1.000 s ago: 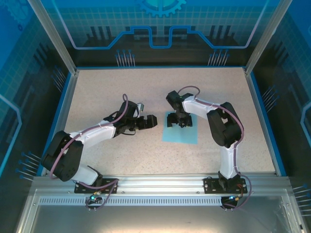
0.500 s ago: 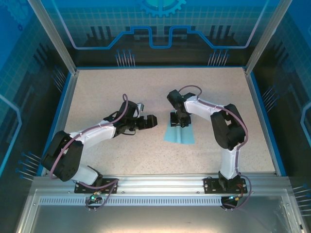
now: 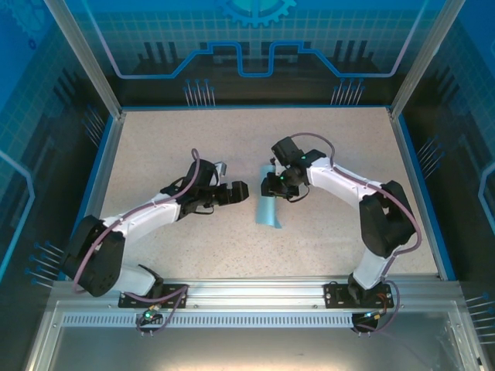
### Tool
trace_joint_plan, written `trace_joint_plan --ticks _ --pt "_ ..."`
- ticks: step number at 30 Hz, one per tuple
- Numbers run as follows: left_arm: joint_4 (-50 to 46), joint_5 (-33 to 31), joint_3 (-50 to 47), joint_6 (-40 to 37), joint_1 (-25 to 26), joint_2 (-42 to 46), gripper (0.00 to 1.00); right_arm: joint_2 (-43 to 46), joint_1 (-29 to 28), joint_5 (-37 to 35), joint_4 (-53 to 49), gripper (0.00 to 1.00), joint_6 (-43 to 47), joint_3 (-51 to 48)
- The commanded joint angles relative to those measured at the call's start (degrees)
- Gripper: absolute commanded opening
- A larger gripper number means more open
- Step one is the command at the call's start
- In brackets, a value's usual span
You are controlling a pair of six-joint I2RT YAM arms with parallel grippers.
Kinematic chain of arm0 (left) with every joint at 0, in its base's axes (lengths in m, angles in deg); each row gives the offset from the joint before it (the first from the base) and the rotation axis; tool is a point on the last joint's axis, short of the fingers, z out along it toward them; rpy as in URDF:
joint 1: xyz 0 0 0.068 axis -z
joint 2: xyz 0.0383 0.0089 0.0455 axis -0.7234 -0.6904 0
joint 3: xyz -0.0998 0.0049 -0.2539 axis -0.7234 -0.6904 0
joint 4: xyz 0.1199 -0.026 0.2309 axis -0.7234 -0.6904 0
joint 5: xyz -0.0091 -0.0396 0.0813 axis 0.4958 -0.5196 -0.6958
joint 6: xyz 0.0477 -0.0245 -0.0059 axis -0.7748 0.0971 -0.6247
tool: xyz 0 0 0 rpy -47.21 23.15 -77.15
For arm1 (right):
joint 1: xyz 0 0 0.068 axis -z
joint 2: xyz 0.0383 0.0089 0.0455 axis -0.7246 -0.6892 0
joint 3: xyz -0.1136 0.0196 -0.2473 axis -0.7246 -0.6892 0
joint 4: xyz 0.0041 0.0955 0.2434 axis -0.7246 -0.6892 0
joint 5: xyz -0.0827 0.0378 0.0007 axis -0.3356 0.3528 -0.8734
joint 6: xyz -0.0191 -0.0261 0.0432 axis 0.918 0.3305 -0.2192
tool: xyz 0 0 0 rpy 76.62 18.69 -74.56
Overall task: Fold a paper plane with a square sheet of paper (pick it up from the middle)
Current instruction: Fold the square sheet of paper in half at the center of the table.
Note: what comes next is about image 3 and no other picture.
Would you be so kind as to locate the light blue cloth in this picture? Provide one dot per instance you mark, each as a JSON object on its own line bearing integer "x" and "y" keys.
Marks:
{"x": 267, "y": 212}

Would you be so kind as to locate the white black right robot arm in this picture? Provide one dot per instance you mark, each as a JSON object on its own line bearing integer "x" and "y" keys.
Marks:
{"x": 340, "y": 181}

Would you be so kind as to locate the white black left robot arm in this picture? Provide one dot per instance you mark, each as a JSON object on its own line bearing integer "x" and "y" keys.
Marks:
{"x": 151, "y": 210}

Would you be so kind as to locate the sheet metal tray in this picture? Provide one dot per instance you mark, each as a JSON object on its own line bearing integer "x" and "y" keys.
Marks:
{"x": 247, "y": 348}

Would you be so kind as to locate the blue edge strip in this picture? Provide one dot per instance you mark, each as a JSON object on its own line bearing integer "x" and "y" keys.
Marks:
{"x": 255, "y": 107}

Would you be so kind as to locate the long aluminium mounting rail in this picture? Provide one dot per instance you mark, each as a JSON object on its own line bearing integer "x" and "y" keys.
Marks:
{"x": 255, "y": 290}

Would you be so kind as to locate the aluminium side rail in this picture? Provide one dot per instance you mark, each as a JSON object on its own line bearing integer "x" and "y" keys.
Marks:
{"x": 100, "y": 193}

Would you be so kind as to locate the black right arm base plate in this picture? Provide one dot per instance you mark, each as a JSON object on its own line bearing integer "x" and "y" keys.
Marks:
{"x": 333, "y": 297}

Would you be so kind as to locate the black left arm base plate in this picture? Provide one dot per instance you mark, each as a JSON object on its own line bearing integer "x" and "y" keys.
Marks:
{"x": 127, "y": 303}

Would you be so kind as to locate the blue side rail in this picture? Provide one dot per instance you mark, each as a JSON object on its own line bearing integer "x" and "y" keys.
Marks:
{"x": 422, "y": 193}

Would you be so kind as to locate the aluminium frame post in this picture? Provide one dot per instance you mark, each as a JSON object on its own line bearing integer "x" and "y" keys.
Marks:
{"x": 418, "y": 54}
{"x": 91, "y": 54}

